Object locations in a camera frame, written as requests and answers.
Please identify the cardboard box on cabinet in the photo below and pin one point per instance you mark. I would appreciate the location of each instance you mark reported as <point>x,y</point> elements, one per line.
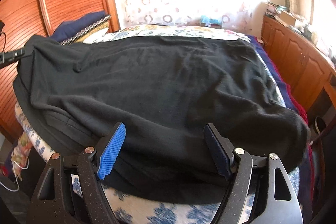
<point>287,18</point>

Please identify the navy blue blanket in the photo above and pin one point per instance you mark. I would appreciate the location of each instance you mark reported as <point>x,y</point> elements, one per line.
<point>302,177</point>

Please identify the colourful floral quilt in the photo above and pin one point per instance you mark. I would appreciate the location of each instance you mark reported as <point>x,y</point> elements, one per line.
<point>181,31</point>

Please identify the navy folded garment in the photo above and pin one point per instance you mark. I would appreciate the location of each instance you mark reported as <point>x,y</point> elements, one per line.
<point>68,29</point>

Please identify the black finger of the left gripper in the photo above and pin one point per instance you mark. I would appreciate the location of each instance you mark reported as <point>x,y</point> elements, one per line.
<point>10,57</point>

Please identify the teal item on box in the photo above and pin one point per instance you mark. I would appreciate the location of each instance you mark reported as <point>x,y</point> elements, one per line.
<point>209,22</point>

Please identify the wooden sideboard cabinet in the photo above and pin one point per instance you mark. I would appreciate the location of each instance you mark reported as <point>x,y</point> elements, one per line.
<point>299,62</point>

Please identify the yellow folded cloth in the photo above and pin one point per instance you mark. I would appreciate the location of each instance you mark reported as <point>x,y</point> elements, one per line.
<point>93,35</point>

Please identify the black printed t-shirt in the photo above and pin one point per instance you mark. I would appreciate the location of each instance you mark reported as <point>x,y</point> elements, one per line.
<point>157,108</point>

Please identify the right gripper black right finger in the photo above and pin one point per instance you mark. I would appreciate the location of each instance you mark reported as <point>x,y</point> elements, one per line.
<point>221,150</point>

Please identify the blue floral white bedsheet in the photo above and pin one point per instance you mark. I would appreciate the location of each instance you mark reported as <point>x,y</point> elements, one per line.
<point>131,202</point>

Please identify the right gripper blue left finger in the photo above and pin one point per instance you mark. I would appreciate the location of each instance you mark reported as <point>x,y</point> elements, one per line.
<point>108,149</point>

